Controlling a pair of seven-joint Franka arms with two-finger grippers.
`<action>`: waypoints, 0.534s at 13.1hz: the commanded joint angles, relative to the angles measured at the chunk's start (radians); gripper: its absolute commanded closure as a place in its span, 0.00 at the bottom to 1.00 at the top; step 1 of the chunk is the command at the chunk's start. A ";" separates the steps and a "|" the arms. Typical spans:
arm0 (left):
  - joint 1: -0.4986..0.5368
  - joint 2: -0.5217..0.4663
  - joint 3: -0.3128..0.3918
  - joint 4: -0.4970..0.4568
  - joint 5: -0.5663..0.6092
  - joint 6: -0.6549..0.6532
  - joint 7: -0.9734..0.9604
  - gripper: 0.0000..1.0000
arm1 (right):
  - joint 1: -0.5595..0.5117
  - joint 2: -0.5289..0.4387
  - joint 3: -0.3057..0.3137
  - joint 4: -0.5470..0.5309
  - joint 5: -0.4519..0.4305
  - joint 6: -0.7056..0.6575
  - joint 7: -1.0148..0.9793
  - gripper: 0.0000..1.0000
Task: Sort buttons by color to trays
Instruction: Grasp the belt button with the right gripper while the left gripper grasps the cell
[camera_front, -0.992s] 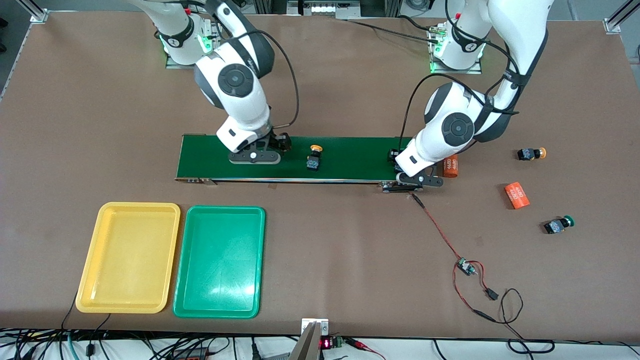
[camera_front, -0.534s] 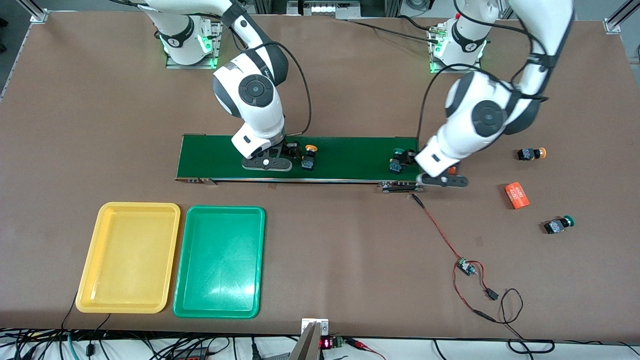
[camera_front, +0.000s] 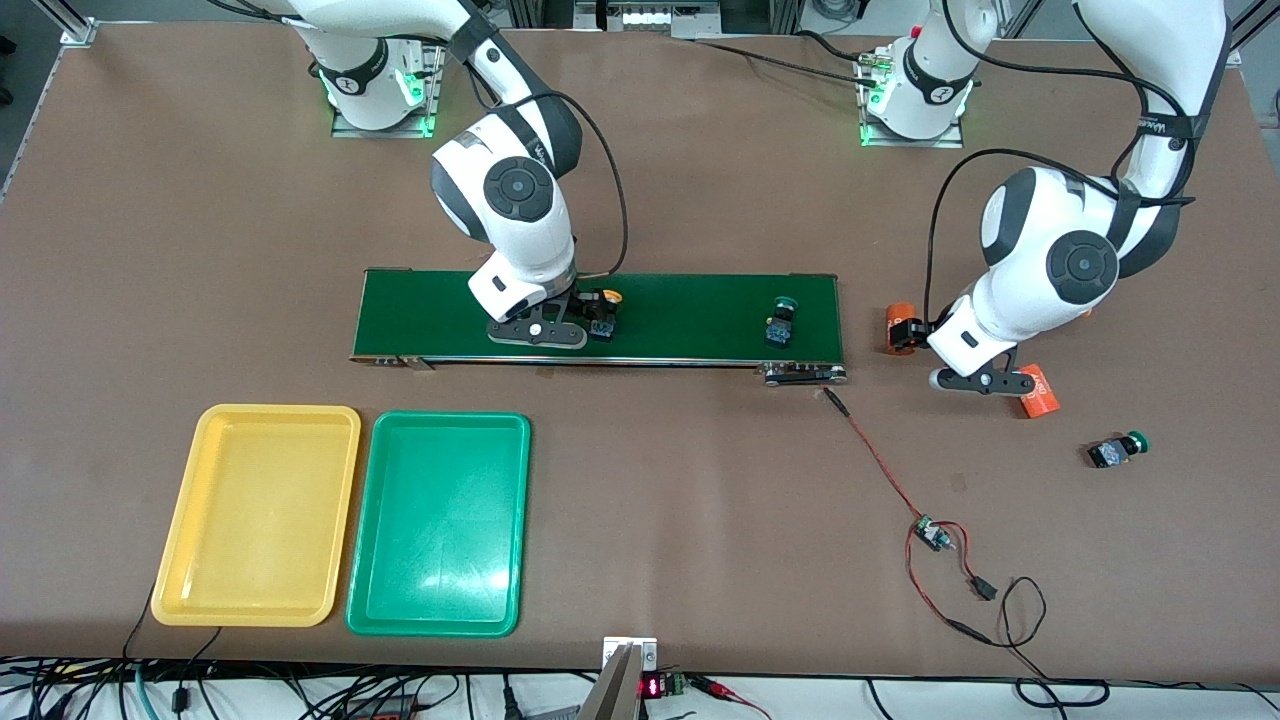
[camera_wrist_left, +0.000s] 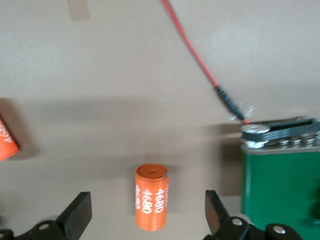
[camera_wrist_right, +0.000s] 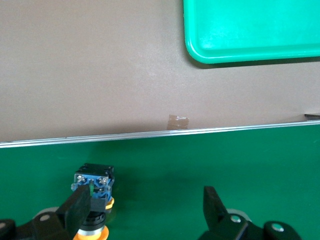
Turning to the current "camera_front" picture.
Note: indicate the orange cylinder printed 4680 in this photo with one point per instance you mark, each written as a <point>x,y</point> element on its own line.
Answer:
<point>1042,402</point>
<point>900,309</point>

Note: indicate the green push button switch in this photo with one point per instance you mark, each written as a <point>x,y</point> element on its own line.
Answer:
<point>1112,452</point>
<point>780,330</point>

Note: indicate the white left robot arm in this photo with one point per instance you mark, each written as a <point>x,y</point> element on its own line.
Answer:
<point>1080,265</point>

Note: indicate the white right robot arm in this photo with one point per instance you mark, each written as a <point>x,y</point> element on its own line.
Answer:
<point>520,190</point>

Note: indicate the green conveyor belt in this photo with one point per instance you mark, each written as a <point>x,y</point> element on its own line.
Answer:
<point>680,320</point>

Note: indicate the small motor controller board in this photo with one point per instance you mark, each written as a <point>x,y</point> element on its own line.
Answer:
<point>932,534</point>

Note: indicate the green plastic tray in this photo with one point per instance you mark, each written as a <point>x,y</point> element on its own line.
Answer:
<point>440,525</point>

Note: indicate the lit control box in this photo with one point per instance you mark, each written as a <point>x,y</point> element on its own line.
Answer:
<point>645,18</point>

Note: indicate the red digit display module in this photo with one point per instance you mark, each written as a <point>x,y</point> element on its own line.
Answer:
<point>655,686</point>

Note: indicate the yellow plastic tray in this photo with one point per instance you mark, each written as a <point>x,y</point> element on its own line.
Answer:
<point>255,515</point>

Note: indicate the red clip lead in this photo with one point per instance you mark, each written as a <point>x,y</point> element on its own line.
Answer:
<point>715,686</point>

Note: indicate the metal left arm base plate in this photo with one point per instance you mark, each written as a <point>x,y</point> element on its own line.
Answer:
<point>915,143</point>

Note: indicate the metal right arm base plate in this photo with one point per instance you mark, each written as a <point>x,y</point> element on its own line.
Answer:
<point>385,132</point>

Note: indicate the aluminium frame rack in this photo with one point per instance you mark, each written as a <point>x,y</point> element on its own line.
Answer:
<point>790,15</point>

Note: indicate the metal bracket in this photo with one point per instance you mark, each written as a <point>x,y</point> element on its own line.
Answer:
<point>630,652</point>

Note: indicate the aluminium profile post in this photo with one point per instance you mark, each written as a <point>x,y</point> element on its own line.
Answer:
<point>78,32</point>
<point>1240,42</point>

